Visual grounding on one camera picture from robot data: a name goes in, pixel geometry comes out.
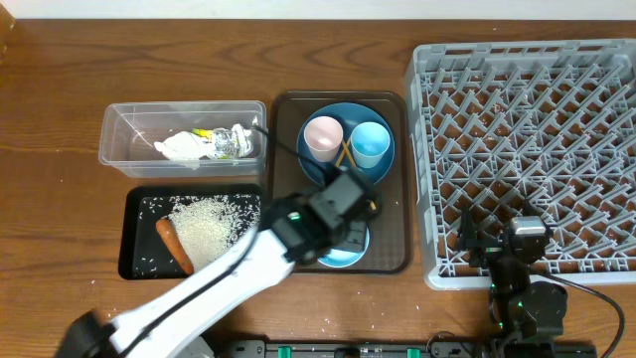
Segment light blue bowl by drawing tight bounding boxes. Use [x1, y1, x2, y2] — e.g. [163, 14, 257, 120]
[318, 230, 371, 269]

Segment light blue cup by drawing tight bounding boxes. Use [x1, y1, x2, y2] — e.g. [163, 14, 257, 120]
[351, 121, 391, 168]

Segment white rice pile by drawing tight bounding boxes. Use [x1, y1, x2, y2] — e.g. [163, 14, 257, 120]
[167, 194, 261, 271]

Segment white tissue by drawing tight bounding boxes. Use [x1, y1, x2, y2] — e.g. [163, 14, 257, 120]
[232, 116, 258, 157]

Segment yellow silver snack wrapper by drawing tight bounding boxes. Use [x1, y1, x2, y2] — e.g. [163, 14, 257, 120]
[192, 127, 242, 159]

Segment white napkin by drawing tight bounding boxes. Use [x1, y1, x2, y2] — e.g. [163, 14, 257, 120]
[154, 131, 215, 161]

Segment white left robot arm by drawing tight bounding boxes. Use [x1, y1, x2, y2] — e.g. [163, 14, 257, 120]
[56, 169, 382, 357]

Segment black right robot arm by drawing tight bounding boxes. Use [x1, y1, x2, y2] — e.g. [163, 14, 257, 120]
[456, 207, 597, 358]

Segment grey dishwasher rack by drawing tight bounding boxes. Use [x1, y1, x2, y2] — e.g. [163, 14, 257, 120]
[405, 39, 635, 290]

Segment wooden chopstick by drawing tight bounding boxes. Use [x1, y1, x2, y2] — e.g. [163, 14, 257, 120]
[336, 139, 357, 168]
[335, 139, 355, 166]

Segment brown serving tray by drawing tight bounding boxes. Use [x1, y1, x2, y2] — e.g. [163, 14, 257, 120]
[269, 90, 412, 274]

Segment pink cup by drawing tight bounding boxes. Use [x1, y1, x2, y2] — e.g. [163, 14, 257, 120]
[303, 116, 344, 162]

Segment orange carrot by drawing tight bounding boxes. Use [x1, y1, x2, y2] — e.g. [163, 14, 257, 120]
[155, 218, 194, 275]

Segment clear plastic bin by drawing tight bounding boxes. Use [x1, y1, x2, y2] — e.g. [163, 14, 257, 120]
[99, 100, 267, 178]

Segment black tray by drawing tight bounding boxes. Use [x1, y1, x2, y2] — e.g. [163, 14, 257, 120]
[118, 184, 262, 280]

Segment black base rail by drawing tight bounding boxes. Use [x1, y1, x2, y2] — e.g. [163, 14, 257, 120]
[218, 340, 491, 358]

